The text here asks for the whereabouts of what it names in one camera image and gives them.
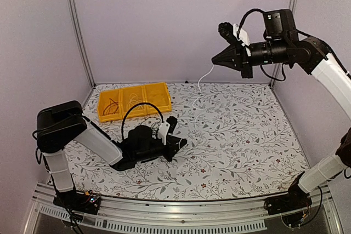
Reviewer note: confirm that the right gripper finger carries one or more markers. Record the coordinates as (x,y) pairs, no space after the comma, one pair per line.
(229,64)
(228,54)

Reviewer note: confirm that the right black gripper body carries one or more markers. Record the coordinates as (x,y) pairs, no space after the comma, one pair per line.
(247,68)

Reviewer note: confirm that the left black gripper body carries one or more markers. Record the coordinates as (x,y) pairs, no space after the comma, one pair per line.
(171,147)

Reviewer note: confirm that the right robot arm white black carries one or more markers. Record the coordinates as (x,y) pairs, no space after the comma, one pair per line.
(282,45)

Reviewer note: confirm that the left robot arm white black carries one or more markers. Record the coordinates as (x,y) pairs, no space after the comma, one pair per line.
(61,124)

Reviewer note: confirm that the floral patterned table mat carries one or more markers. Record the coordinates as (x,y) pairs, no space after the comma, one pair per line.
(240,144)

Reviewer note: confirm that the yellow bin left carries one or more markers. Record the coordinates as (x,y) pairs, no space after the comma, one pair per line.
(108,108)

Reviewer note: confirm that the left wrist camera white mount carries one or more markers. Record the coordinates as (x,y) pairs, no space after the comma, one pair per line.
(165,128)

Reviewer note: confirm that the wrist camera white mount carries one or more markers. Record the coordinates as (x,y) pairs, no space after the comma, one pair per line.
(229,33)
(165,128)

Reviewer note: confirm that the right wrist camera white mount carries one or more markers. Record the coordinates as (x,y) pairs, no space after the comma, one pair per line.
(229,33)

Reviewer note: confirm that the aluminium front rail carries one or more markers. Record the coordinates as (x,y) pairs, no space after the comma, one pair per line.
(121,215)

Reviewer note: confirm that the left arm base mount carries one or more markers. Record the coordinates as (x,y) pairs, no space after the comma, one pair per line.
(87,202)

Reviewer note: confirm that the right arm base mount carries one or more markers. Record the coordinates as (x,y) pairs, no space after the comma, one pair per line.
(288,204)

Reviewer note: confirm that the left aluminium frame post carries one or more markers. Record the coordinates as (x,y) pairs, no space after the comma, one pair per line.
(80,41)

